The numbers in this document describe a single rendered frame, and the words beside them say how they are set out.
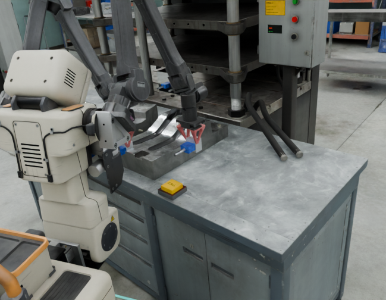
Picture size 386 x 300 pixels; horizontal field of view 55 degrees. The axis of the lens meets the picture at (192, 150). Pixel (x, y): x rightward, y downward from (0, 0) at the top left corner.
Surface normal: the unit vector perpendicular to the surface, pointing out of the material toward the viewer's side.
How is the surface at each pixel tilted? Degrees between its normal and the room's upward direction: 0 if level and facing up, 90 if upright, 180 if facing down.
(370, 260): 0
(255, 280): 90
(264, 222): 0
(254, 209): 0
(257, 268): 90
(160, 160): 90
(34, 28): 60
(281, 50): 90
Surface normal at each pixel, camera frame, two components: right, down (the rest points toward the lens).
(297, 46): -0.66, 0.39
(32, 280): 0.94, 0.11
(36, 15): 0.55, -0.20
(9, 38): 0.77, 0.22
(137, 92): 0.78, -0.07
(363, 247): -0.08, -0.89
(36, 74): -0.31, -0.27
